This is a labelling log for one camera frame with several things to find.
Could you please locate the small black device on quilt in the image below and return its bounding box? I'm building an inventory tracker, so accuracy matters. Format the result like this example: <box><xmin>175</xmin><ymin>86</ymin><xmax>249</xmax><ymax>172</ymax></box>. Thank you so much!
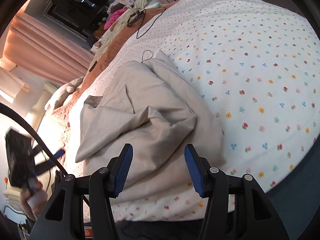
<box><xmin>88</xmin><ymin>61</ymin><xmax>97</xmax><ymax>72</ymax></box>

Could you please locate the black cable on bed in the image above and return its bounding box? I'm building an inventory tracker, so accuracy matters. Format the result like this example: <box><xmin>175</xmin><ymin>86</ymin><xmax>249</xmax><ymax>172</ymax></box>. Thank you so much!
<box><xmin>126</xmin><ymin>6</ymin><xmax>167</xmax><ymax>40</ymax></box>

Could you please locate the beige blanket far bed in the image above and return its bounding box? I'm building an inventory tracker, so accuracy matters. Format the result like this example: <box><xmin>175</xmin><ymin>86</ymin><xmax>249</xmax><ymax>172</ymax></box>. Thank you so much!
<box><xmin>89</xmin><ymin>0</ymin><xmax>161</xmax><ymax>55</ymax></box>

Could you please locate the person left hand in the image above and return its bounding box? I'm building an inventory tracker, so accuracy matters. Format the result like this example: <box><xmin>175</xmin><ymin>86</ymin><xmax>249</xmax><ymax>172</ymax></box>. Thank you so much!
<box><xmin>20</xmin><ymin>179</ymin><xmax>48</xmax><ymax>222</ymax></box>

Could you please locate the beige jacket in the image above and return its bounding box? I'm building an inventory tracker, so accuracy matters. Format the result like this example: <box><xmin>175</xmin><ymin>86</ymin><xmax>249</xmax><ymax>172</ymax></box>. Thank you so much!
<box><xmin>75</xmin><ymin>51</ymin><xmax>225</xmax><ymax>203</ymax></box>

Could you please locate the pink cloth on far bed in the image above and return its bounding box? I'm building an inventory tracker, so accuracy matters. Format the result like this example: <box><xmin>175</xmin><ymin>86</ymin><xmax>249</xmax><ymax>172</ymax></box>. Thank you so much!
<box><xmin>104</xmin><ymin>8</ymin><xmax>127</xmax><ymax>30</ymax></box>

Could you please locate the white floral bed sheet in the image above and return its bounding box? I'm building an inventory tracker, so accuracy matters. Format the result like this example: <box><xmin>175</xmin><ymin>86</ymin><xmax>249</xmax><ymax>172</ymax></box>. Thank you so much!
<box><xmin>63</xmin><ymin>0</ymin><xmax>320</xmax><ymax>222</ymax></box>

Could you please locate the left pink curtain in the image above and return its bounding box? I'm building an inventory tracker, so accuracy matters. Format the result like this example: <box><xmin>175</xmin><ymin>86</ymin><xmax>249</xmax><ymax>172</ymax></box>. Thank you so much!
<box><xmin>3</xmin><ymin>12</ymin><xmax>93</xmax><ymax>84</ymax></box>

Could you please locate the white plush pillow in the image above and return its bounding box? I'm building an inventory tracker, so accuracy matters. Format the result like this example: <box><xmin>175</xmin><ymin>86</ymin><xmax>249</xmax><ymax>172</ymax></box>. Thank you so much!
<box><xmin>44</xmin><ymin>76</ymin><xmax>84</xmax><ymax>111</ymax></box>

